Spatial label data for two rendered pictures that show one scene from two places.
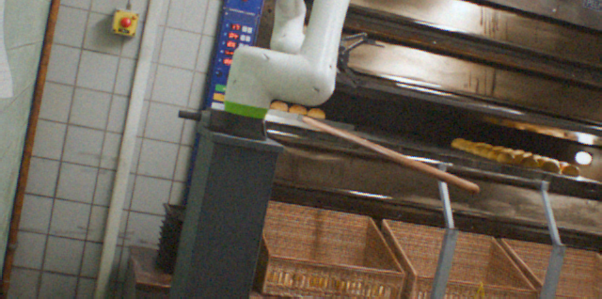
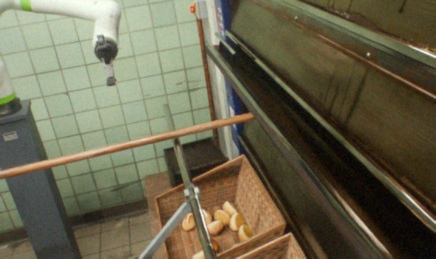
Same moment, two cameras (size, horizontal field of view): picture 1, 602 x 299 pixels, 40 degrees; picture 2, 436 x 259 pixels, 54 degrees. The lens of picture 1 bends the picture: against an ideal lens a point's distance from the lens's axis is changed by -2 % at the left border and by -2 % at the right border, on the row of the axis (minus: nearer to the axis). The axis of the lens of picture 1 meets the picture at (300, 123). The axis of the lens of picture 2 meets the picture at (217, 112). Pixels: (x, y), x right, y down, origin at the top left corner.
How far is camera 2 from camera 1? 3.97 m
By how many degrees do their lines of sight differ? 94
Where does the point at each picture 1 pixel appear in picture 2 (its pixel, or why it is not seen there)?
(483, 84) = (341, 98)
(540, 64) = (425, 75)
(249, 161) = not seen: outside the picture
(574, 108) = not seen: outside the picture
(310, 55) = not seen: outside the picture
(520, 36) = not seen: outside the picture
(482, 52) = (335, 35)
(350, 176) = (278, 169)
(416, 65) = (290, 52)
